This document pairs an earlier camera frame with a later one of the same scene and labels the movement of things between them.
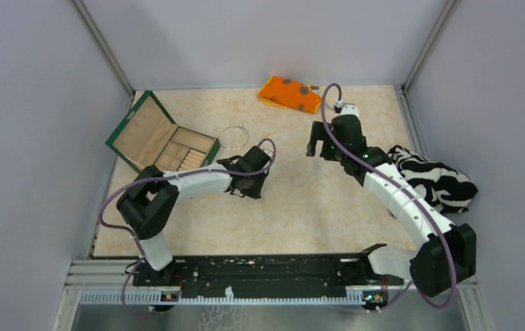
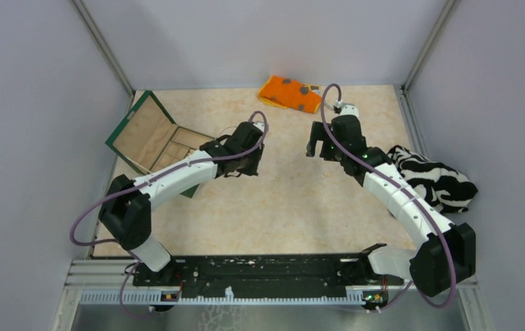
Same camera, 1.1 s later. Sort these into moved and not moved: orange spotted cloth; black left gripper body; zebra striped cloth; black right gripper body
Moved: black left gripper body
Not moved: black right gripper body; orange spotted cloth; zebra striped cloth
